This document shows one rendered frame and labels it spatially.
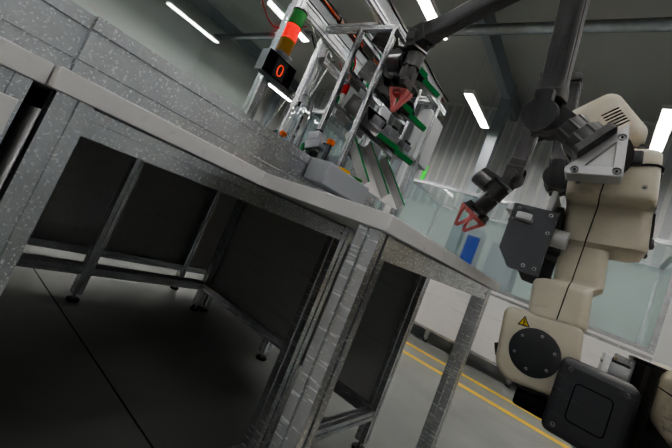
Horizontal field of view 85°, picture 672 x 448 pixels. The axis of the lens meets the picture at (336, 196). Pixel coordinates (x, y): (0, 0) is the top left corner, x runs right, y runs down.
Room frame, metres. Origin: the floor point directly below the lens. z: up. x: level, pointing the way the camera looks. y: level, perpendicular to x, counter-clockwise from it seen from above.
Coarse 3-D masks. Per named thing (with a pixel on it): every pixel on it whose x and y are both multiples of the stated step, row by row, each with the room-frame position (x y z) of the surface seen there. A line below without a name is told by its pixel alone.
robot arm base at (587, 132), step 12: (576, 120) 0.76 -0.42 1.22; (588, 120) 0.76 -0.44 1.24; (564, 132) 0.77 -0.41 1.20; (576, 132) 0.74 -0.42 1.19; (588, 132) 0.73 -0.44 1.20; (600, 132) 0.70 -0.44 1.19; (612, 132) 0.70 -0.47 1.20; (564, 144) 0.77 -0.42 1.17; (576, 144) 0.72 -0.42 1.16; (588, 144) 0.71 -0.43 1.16; (576, 156) 0.74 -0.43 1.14
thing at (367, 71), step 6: (366, 66) 1.49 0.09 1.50; (372, 66) 1.46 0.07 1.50; (360, 72) 1.50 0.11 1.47; (366, 72) 1.47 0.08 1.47; (372, 72) 1.45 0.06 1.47; (366, 78) 1.46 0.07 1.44; (384, 78) 1.58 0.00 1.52; (378, 84) 1.40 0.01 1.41; (384, 84) 1.56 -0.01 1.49; (390, 84) 1.54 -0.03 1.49; (384, 90) 1.37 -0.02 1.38; (396, 102) 1.35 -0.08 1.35; (402, 108) 1.38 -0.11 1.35; (408, 108) 1.39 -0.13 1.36
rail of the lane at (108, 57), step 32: (96, 32) 0.54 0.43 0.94; (96, 64) 0.55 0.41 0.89; (128, 64) 0.58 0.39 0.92; (160, 64) 0.61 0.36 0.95; (128, 96) 0.59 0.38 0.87; (160, 96) 0.63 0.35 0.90; (192, 96) 0.67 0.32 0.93; (192, 128) 0.69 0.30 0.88; (224, 128) 0.74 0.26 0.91; (256, 128) 0.80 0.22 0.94; (256, 160) 0.83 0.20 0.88; (288, 160) 0.89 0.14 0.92
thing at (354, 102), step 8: (352, 96) 1.49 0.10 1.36; (352, 104) 1.48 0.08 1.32; (360, 104) 1.44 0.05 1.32; (352, 112) 1.46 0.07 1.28; (368, 112) 1.40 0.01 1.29; (376, 112) 1.55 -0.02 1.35; (368, 120) 1.38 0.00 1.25; (368, 128) 1.37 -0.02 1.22; (376, 136) 1.33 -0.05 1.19; (384, 136) 1.34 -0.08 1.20; (392, 144) 1.38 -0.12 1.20
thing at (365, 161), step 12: (348, 132) 1.45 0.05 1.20; (372, 144) 1.52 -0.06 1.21; (360, 156) 1.36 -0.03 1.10; (372, 156) 1.49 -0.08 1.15; (360, 168) 1.34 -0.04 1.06; (372, 168) 1.47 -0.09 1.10; (372, 180) 1.43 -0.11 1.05; (384, 180) 1.41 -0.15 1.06; (372, 192) 1.37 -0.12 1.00; (384, 192) 1.39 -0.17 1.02
